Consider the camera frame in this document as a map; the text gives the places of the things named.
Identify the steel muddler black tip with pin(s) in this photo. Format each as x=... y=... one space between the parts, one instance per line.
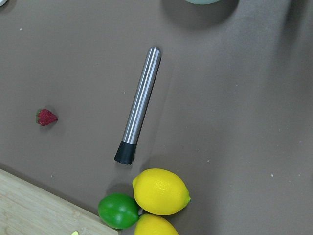
x=126 y=151

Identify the upper whole lemon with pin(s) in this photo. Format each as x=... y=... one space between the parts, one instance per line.
x=161 y=192

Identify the whole lemon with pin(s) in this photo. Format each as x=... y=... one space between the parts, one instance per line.
x=161 y=192
x=149 y=224

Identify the green lime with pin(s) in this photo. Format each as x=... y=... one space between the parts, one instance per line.
x=118 y=210

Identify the lower whole lemon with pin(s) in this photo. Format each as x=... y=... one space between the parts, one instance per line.
x=149 y=224

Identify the red strawberry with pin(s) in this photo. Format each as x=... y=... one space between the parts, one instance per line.
x=45 y=117

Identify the light green bowl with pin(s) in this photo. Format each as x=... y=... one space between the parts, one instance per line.
x=202 y=2

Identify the bamboo cutting board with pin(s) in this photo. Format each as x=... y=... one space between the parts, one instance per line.
x=26 y=209

